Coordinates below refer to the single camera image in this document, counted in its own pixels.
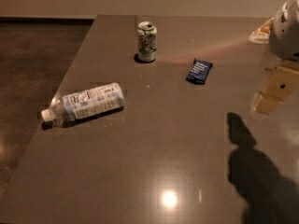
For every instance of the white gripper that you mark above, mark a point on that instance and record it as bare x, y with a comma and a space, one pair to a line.
286, 34

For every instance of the blue label plastic bottle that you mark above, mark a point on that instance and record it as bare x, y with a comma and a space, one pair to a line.
84, 104

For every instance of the dark blue snack packet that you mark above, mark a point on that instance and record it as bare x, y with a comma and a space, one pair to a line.
199, 72

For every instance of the white green soda can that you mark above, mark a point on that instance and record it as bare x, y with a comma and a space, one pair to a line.
147, 41

